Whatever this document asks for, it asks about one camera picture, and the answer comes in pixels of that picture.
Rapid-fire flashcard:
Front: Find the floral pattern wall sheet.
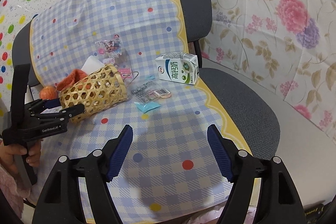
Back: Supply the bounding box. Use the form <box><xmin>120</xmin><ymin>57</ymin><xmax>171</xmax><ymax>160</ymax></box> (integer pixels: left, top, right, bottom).
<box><xmin>200</xmin><ymin>0</ymin><xmax>335</xmax><ymax>138</ymax></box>

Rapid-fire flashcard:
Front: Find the white foam block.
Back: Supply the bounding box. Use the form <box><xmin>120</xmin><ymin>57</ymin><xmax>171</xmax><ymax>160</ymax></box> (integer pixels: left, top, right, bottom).
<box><xmin>81</xmin><ymin>56</ymin><xmax>105</xmax><ymax>75</ymax></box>

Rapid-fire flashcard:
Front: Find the white green milk carton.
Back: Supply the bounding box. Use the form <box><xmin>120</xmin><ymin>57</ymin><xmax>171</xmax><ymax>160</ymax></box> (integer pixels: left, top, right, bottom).
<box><xmin>155</xmin><ymin>52</ymin><xmax>199</xmax><ymax>85</ymax></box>

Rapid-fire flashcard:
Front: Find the dark grey chair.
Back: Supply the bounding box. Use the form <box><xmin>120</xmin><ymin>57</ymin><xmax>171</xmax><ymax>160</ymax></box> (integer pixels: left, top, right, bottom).
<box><xmin>11</xmin><ymin>0</ymin><xmax>281</xmax><ymax>162</ymax></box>

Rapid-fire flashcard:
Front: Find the clear sticker bag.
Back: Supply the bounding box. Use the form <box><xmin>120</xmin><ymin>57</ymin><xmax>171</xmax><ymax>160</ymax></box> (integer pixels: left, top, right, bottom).
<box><xmin>95</xmin><ymin>34</ymin><xmax>123</xmax><ymax>59</ymax></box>

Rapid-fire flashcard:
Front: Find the blue paper scrap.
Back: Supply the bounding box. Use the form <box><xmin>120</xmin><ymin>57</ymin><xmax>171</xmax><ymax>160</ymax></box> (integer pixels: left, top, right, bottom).
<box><xmin>134</xmin><ymin>101</ymin><xmax>161</xmax><ymax>113</ymax></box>

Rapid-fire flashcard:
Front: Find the woven bamboo basket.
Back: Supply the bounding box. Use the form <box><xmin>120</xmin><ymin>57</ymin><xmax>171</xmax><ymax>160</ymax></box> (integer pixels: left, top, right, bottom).
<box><xmin>60</xmin><ymin>64</ymin><xmax>128</xmax><ymax>123</ymax></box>

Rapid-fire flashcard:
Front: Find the clear barcode wrapper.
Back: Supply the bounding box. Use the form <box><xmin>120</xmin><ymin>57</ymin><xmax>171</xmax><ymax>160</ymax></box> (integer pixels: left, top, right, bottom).
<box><xmin>131</xmin><ymin>81</ymin><xmax>171</xmax><ymax>103</ymax></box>

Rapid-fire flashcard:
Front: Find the red apple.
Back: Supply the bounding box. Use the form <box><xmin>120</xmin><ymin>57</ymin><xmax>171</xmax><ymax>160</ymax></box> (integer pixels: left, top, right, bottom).
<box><xmin>39</xmin><ymin>86</ymin><xmax>58</xmax><ymax>100</ymax></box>

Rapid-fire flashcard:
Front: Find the orange knitted glove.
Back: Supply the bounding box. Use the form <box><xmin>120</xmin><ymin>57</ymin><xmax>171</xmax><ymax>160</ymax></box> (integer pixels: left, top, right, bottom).
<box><xmin>56</xmin><ymin>69</ymin><xmax>88</xmax><ymax>92</ymax></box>

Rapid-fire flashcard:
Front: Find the person left hand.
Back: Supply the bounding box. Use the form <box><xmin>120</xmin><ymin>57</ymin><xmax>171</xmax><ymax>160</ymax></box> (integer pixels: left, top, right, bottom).
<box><xmin>1</xmin><ymin>140</ymin><xmax>42</xmax><ymax>176</ymax></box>

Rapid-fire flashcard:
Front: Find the blue checked cloth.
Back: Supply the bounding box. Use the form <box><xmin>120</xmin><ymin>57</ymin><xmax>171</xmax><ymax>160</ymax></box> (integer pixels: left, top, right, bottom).
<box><xmin>30</xmin><ymin>0</ymin><xmax>247</xmax><ymax>223</ymax></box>

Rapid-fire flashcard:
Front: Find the pink small card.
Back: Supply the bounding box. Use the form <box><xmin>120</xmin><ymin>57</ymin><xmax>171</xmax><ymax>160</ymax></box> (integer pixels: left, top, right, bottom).
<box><xmin>118</xmin><ymin>68</ymin><xmax>133</xmax><ymax>80</ymax></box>

